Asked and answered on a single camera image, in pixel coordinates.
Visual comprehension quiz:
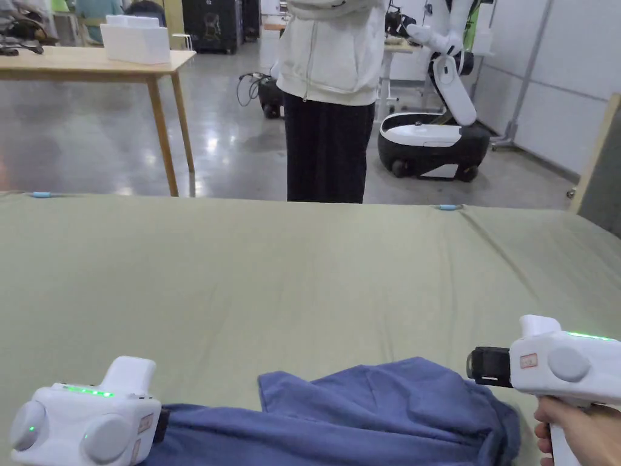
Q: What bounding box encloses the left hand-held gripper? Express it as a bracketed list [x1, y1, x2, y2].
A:
[8, 356, 172, 466]

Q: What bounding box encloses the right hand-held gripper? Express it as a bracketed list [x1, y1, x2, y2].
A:
[465, 315, 621, 466]

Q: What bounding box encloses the blue garment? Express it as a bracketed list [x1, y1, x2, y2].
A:
[145, 356, 522, 466]

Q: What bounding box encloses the small black wheeled robot base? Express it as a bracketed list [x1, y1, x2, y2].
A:
[237, 72, 284, 120]

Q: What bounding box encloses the person's right hand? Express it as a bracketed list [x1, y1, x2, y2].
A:
[533, 396, 621, 466]

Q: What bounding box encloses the bed with pale green sheet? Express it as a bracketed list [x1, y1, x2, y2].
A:
[0, 191, 621, 466]

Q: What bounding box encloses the white wheeled robot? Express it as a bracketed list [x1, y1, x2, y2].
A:
[377, 0, 492, 183]

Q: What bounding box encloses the wooden table with white box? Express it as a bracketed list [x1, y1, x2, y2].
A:
[0, 14, 197, 198]

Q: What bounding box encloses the black wheeled case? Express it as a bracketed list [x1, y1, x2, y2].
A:
[182, 0, 240, 55]

